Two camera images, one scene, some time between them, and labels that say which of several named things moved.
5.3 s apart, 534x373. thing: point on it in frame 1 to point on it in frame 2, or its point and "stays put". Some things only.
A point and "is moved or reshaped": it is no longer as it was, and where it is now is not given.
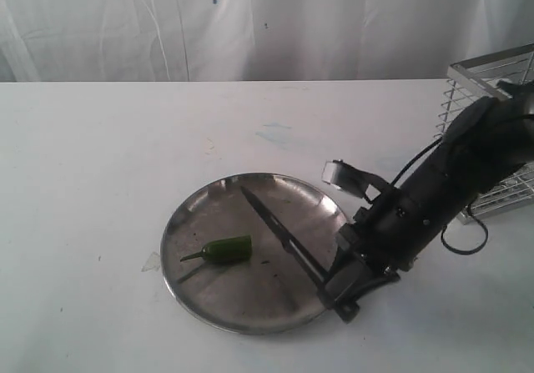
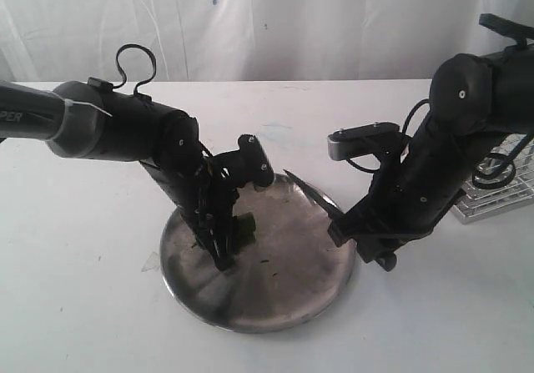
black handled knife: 289,239 to 317,196
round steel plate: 271,292 stays put
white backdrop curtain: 188,27 stays put
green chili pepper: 227,249 is moved or reshaped
